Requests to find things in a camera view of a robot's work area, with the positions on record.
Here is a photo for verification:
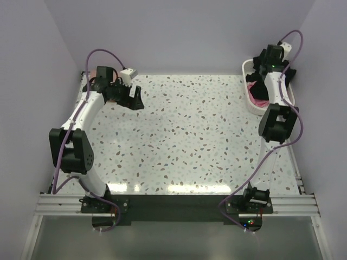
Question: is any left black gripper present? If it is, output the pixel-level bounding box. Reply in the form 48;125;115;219
108;79;144;111

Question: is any black t shirt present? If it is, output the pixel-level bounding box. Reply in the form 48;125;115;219
246;56;297;101

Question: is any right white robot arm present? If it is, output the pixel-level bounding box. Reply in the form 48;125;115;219
230;42;299;213

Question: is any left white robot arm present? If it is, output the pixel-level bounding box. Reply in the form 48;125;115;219
49;66;144;214

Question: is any folded pink printed t shirt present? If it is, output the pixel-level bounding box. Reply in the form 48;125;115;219
88;69;121;103

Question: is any white plastic laundry basket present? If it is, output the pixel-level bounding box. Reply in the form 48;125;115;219
242;60;295;115

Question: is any pink crumpled t shirt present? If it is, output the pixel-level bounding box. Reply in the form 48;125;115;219
247;81;269;108

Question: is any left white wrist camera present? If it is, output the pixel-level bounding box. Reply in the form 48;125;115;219
119;68;138;85

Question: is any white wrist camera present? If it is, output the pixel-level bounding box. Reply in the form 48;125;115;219
280;42;292;54
119;68;138;85

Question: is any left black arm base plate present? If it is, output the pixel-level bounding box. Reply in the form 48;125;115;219
79;195;130;214

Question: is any aluminium front rail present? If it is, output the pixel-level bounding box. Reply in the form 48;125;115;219
34;194;320;217

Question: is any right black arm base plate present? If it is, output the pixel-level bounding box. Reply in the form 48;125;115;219
225;195;274;214

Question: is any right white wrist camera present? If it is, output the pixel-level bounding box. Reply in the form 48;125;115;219
280;42;292;54

